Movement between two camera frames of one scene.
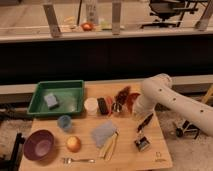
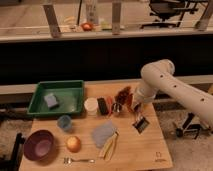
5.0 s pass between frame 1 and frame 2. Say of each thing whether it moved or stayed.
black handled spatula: moved
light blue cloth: stayed
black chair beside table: stayed
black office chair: stayed
